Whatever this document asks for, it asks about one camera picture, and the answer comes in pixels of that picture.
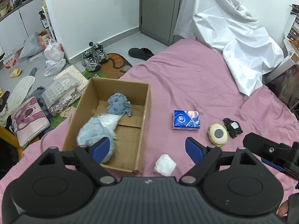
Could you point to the white plastic bag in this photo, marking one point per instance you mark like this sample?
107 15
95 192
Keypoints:
54 51

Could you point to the white insole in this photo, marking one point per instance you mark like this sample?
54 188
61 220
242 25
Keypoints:
19 93

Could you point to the black patch plush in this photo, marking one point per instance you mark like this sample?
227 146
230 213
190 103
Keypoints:
233 127

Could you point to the pink cartoon cushion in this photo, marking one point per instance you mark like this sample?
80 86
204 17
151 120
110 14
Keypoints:
28 121

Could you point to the clear bag white filling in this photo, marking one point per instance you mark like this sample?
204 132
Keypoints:
109 121

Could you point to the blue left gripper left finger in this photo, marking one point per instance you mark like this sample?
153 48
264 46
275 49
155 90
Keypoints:
89 160

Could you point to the grey fluffy plush pink ear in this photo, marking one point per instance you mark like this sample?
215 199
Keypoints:
92 132

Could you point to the small white pack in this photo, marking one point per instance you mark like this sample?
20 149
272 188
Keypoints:
165 165

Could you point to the grey sneaker pair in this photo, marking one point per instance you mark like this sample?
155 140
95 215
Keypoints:
93 58

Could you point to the cartoon floor mat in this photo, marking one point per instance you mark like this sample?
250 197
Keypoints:
114 68

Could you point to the grey wardrobe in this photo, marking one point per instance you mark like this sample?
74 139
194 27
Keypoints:
157 19

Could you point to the grey plastic bag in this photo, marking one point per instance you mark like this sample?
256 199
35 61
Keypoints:
32 46

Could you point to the blue tissue pack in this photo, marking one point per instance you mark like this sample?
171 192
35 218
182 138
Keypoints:
186 120

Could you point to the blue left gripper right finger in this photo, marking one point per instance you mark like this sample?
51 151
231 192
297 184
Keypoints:
204 158

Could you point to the packaged bedding bundle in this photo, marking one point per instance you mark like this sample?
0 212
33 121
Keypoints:
66 89

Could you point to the white draped sheet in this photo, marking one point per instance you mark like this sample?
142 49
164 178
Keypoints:
228 27

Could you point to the yellow slipper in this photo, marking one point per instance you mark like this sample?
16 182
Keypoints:
15 73

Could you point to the burger shaped plush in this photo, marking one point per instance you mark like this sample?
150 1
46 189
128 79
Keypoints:
218 134

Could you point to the black slipper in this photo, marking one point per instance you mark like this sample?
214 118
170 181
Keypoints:
142 53

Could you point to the blue finger of the right gripper outside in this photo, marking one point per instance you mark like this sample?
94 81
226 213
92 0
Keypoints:
275 165

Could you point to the blue denim heart plush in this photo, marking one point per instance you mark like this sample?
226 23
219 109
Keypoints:
118 104

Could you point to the brown cardboard box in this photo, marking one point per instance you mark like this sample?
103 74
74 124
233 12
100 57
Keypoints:
130 131

